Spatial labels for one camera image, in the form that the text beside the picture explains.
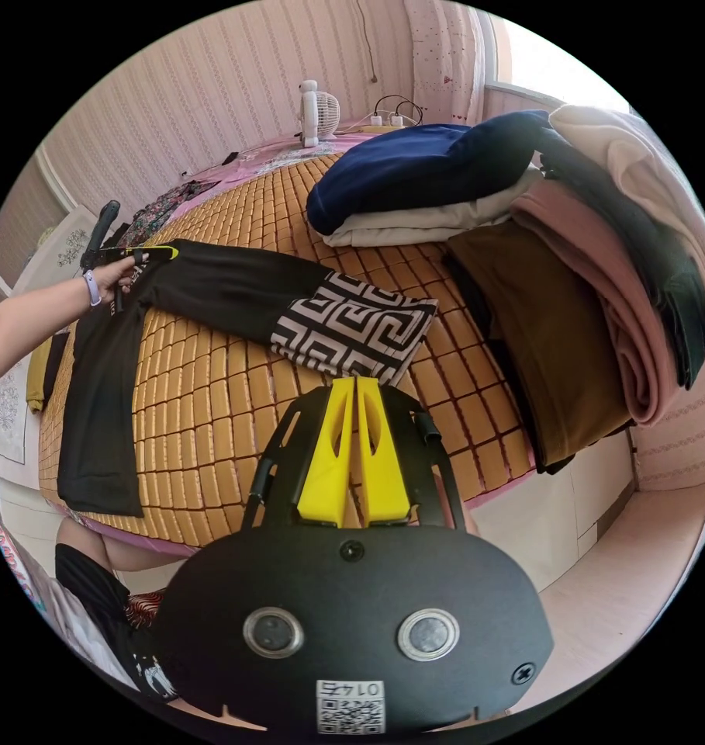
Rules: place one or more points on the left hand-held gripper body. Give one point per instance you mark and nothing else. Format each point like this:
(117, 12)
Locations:
(119, 291)

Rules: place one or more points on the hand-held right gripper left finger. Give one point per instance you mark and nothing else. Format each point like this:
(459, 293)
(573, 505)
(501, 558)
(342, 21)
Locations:
(320, 489)

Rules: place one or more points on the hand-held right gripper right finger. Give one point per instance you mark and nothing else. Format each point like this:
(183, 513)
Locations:
(387, 495)

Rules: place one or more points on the person's left hand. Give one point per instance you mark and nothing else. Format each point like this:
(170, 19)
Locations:
(115, 272)

